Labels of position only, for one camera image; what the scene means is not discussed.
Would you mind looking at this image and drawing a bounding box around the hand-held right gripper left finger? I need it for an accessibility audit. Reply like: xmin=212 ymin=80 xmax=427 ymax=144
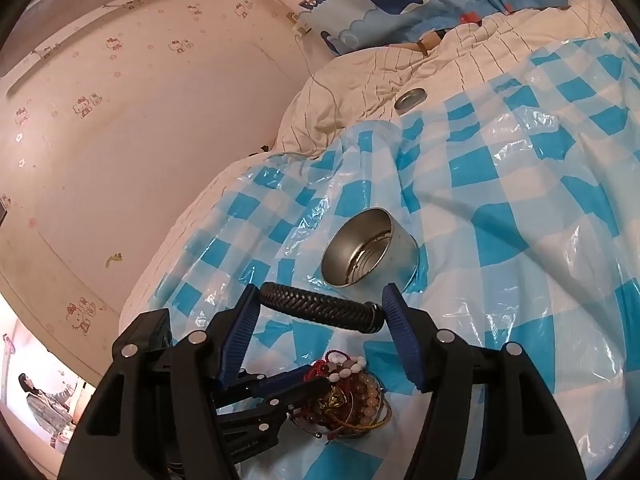
xmin=60 ymin=284 xmax=261 ymax=480

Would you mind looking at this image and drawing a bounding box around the red cord gold knot bracelet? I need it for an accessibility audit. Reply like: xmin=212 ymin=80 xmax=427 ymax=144
xmin=320 ymin=387 xmax=391 ymax=433

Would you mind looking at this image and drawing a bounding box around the blue checked plastic sheet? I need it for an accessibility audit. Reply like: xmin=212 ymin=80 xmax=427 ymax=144
xmin=120 ymin=35 xmax=640 ymax=480

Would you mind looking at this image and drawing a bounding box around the wall poster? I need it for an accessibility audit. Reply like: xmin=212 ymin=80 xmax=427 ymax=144
xmin=0 ymin=332 xmax=96 ymax=453

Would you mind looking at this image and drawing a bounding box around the white charger cable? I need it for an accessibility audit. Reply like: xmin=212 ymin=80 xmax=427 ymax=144
xmin=277 ymin=30 xmax=346 ymax=158

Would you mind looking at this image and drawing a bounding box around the large amber bead bracelet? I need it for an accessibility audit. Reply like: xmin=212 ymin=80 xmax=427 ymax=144
xmin=350 ymin=372 xmax=388 ymax=423

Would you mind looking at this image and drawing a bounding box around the white wall plug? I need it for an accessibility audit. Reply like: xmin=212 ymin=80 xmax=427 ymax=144
xmin=287 ymin=12 xmax=311 ymax=38

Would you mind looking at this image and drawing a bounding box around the white bead red string bracelet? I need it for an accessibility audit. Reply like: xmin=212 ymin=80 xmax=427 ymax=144
xmin=304 ymin=351 xmax=369 ymax=386

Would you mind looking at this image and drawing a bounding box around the black braided bracelet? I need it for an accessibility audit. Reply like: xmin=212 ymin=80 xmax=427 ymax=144
xmin=258 ymin=282 xmax=387 ymax=335

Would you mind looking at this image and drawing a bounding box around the white striped quilt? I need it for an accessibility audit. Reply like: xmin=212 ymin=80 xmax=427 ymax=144
xmin=272 ymin=0 xmax=640 ymax=161

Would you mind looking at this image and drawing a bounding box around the round metal tin lid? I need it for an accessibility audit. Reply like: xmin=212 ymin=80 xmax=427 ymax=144
xmin=393 ymin=88 xmax=427 ymax=111

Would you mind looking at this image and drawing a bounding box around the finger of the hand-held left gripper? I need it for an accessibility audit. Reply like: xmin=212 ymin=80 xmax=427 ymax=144
xmin=219 ymin=366 xmax=314 ymax=396
xmin=216 ymin=376 xmax=333 ymax=420

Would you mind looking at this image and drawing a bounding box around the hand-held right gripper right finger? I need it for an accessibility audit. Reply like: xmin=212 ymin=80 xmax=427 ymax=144
xmin=381 ymin=282 xmax=588 ymax=480

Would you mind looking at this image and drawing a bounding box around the tan and black object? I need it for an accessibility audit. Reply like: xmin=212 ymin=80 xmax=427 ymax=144
xmin=417 ymin=29 xmax=447 ymax=56

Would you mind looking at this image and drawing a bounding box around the round metal tin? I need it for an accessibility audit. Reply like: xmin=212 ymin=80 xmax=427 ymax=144
xmin=320 ymin=207 xmax=421 ymax=291

